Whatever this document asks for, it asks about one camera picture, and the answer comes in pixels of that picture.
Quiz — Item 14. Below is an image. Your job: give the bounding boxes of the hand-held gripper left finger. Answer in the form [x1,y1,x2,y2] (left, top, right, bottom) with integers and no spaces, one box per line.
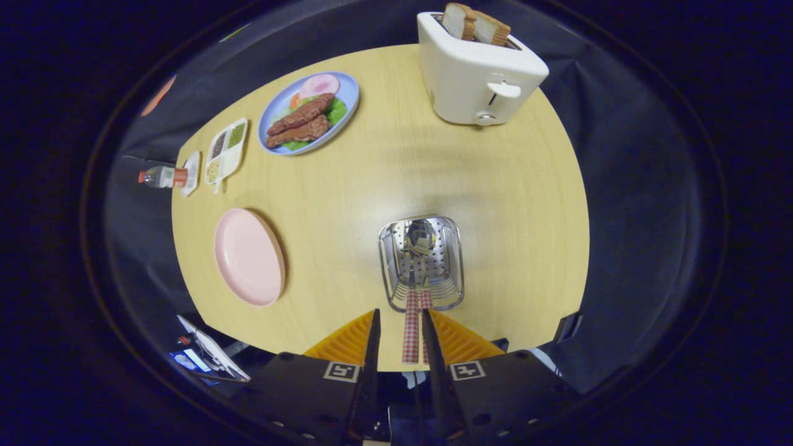
[232,308,382,444]

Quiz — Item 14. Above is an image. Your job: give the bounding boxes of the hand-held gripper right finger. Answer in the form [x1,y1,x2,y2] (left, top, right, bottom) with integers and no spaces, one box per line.
[421,308,580,444]

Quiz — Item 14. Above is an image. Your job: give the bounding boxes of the spoon with checked handle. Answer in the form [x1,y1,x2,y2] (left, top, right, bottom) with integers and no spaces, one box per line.
[403,218,438,364]

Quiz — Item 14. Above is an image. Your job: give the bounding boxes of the fork with checked handle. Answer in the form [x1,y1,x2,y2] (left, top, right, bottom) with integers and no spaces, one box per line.
[400,248,434,363]

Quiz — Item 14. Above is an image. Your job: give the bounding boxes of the white flat board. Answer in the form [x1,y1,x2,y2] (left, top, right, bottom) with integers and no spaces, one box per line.
[177,315,252,382]

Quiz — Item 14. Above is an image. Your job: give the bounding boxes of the blue-screen phone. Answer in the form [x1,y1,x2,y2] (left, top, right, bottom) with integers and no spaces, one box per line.
[169,350,217,386]

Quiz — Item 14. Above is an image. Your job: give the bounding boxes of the pink round plate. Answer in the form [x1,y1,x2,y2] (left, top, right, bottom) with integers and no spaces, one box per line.
[214,208,287,308]

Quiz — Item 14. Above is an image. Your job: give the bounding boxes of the white square coaster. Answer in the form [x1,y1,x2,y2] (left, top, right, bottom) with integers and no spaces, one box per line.
[181,151,201,198]

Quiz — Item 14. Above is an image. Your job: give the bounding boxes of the white divided dish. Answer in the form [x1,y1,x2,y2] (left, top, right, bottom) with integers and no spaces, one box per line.
[204,118,249,194]

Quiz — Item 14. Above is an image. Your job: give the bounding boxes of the brown meat strip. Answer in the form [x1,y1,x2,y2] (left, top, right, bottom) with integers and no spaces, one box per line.
[266,115,332,149]
[266,93,335,137]

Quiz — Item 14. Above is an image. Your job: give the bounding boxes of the clear water bottle red cap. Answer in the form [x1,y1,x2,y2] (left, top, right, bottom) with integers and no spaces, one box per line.
[138,165,188,189]

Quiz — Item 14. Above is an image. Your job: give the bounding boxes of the green lettuce leaves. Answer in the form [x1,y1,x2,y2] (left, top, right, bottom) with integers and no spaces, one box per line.
[279,95,348,152]

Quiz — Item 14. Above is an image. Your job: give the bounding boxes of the blue round plate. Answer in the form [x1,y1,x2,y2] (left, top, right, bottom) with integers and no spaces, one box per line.
[258,71,361,156]

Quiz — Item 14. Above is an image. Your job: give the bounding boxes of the pink ham slice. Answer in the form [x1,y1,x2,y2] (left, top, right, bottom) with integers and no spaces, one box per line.
[299,74,341,100]

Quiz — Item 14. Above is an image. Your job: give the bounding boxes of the white toaster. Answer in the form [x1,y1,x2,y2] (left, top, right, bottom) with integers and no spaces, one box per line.
[416,11,550,127]

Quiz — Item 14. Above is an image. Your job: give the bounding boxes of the toast bread slice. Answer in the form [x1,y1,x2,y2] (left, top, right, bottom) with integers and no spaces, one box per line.
[441,2,478,41]
[472,11,512,47]

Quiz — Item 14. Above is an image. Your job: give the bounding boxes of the metal wire cutlery basket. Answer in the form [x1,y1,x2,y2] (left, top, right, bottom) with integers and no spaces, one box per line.
[378,216,465,313]

